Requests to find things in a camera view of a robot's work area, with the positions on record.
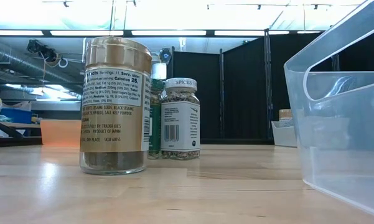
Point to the white-lid seasoning jar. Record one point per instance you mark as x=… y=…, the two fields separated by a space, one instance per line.
x=180 y=124

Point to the green-lid spice jar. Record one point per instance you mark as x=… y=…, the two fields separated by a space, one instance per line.
x=155 y=124

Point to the clear plastic bin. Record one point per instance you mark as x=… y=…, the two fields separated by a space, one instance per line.
x=336 y=155

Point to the white cylindrical canister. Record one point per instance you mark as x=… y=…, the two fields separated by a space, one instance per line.
x=158 y=71

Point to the round black blue-lit device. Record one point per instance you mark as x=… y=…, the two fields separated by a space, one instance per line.
x=165 y=56

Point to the overhead light bar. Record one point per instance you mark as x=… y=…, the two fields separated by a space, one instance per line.
x=168 y=32

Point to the grey plastic bin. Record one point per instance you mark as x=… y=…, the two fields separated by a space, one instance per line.
x=283 y=135

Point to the orange translucent plastic bin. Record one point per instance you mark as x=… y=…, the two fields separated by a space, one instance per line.
x=60 y=133

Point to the black ceiling-mounted device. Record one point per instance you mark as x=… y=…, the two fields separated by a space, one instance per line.
x=42 y=51

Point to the wooden shelf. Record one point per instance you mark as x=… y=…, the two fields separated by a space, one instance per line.
x=28 y=125

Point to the blue storage bin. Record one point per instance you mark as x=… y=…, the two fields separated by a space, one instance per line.
x=17 y=115

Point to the black table frame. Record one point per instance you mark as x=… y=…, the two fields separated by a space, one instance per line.
x=236 y=141

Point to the silver ventilation duct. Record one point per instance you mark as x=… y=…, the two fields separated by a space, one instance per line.
x=15 y=59

